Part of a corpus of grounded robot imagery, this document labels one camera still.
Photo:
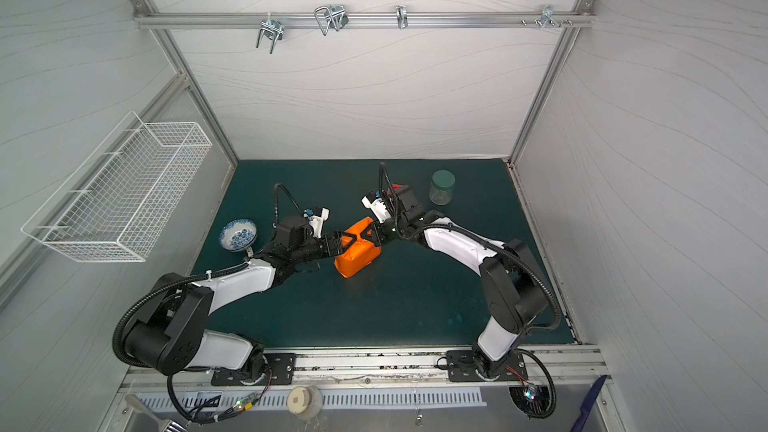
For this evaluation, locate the blue white ceramic spoon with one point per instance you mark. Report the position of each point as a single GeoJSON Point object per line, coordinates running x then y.
{"type": "Point", "coordinates": [239, 235]}

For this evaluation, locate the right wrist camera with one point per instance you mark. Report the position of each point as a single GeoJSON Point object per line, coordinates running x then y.
{"type": "Point", "coordinates": [375, 203]}

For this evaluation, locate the metal U-bolt clamp middle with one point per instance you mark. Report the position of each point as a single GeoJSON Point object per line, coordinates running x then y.
{"type": "Point", "coordinates": [331, 17]}

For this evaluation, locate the metal spatula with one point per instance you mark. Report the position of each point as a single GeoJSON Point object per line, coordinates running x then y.
{"type": "Point", "coordinates": [164, 425]}

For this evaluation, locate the green table mat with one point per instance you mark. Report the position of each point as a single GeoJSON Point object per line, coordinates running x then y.
{"type": "Point", "coordinates": [408, 296]}

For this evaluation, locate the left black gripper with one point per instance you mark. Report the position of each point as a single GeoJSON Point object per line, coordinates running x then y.
{"type": "Point", "coordinates": [336, 244]}

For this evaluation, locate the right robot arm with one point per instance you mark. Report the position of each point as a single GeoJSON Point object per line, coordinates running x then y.
{"type": "Point", "coordinates": [518, 298]}

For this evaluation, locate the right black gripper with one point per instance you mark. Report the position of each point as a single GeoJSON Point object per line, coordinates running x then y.
{"type": "Point", "coordinates": [387, 231]}

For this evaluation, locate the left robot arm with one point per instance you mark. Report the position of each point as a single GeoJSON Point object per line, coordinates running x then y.
{"type": "Point", "coordinates": [167, 329]}

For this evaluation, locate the glass jar green lid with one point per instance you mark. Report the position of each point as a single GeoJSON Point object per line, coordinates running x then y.
{"type": "Point", "coordinates": [442, 187]}

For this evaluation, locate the metal U-bolt clamp left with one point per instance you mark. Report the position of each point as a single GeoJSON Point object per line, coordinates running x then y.
{"type": "Point", "coordinates": [271, 31]}

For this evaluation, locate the metal u-bolt clamp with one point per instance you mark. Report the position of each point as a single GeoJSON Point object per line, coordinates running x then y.
{"type": "Point", "coordinates": [271, 31]}
{"type": "Point", "coordinates": [331, 17]}

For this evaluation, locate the metal bracket clamp right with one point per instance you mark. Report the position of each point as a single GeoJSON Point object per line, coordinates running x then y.
{"type": "Point", "coordinates": [547, 20]}

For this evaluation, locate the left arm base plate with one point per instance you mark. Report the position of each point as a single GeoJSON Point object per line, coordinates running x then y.
{"type": "Point", "coordinates": [263, 368]}

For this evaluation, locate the small metal hook clamp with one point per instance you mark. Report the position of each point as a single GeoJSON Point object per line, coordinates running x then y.
{"type": "Point", "coordinates": [401, 17]}

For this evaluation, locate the round white puck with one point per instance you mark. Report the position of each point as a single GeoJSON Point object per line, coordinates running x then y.
{"type": "Point", "coordinates": [305, 402]}

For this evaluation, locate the red tape dispenser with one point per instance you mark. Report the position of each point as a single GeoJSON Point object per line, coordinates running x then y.
{"type": "Point", "coordinates": [393, 189]}

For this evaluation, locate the aluminium crossbar rail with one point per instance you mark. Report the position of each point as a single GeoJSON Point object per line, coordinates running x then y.
{"type": "Point", "coordinates": [357, 20]}

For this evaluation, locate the blue handled tool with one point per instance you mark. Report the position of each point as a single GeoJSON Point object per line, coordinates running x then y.
{"type": "Point", "coordinates": [588, 404]}

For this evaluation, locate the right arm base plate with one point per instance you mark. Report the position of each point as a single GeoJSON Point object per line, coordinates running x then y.
{"type": "Point", "coordinates": [473, 366]}

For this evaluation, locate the white slotted cable duct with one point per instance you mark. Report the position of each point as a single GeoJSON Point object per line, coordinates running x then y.
{"type": "Point", "coordinates": [333, 399]}

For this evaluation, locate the white wire basket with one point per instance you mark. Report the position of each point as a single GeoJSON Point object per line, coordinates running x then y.
{"type": "Point", "coordinates": [114, 206]}

